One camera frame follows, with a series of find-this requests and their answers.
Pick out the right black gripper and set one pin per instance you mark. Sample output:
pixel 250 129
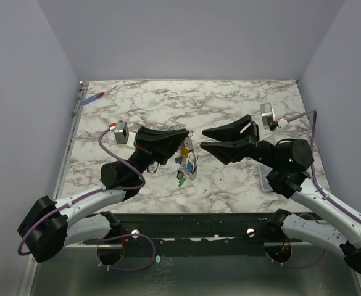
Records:
pixel 255 139

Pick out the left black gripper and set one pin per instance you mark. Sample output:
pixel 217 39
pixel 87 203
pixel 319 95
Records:
pixel 161 144

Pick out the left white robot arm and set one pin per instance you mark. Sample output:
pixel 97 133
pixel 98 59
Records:
pixel 50 225

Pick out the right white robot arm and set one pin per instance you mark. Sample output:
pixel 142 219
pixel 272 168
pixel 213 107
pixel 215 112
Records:
pixel 289 162

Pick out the yellow key tag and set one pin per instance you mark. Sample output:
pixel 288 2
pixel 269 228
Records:
pixel 184 152

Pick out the black tag key bottom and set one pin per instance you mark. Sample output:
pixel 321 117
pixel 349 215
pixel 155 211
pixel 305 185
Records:
pixel 179 175

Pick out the green key tag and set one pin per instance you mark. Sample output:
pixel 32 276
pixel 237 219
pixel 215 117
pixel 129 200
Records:
pixel 181 182

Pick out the clear plastic screw box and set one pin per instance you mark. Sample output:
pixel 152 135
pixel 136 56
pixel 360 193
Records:
pixel 263 173

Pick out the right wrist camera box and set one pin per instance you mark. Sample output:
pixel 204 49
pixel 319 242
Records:
pixel 269 119

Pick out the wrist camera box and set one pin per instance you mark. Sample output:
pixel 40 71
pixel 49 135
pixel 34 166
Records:
pixel 269 119
pixel 122 135

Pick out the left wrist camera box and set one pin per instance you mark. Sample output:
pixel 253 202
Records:
pixel 122 135

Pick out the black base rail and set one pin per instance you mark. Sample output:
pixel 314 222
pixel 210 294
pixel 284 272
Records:
pixel 195 235

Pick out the blue handled screwdriver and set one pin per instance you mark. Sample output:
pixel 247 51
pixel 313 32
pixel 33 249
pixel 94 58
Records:
pixel 97 96

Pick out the left aluminium side rail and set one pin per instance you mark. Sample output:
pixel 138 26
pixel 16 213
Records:
pixel 75 116

